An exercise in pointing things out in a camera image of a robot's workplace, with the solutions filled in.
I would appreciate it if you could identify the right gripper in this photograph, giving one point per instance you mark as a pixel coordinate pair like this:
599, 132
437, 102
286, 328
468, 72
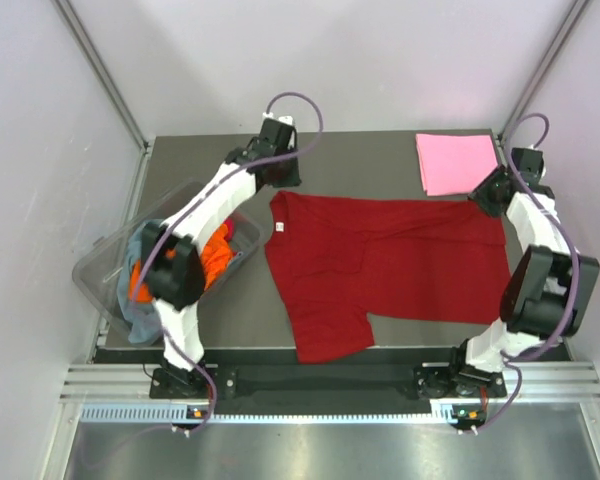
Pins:
480, 195

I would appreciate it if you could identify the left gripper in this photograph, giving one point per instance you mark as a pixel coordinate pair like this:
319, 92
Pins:
293, 179

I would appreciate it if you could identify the red t shirt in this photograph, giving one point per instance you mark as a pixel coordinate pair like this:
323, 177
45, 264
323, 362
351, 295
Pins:
336, 261

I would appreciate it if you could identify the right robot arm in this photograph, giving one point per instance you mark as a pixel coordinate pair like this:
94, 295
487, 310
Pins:
549, 290

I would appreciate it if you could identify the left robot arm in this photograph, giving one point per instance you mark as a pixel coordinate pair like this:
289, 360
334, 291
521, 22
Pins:
170, 273

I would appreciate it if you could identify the folded pink t shirt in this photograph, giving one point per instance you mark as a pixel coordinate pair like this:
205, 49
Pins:
454, 164

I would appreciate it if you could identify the magenta t shirt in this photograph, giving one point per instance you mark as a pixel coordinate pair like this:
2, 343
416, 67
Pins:
229, 227

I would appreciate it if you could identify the orange t shirt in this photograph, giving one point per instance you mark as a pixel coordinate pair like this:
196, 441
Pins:
215, 258

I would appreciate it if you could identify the clear plastic bin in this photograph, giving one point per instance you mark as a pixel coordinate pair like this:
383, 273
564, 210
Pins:
97, 274

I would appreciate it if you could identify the grey blue t shirt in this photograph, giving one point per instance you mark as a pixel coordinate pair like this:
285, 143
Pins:
145, 326

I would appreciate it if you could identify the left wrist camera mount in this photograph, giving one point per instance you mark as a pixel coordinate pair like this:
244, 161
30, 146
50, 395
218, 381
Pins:
269, 117

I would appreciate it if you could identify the left aluminium frame post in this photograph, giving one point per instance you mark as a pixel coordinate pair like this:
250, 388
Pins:
79, 33

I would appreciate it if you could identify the aluminium frame post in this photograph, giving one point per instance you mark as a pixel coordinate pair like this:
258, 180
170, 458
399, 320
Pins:
79, 33
550, 54

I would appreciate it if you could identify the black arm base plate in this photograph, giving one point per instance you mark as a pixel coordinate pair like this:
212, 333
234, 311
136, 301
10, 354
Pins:
413, 382

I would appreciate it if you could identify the right aluminium frame post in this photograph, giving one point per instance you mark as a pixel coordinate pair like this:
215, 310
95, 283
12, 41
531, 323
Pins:
550, 54

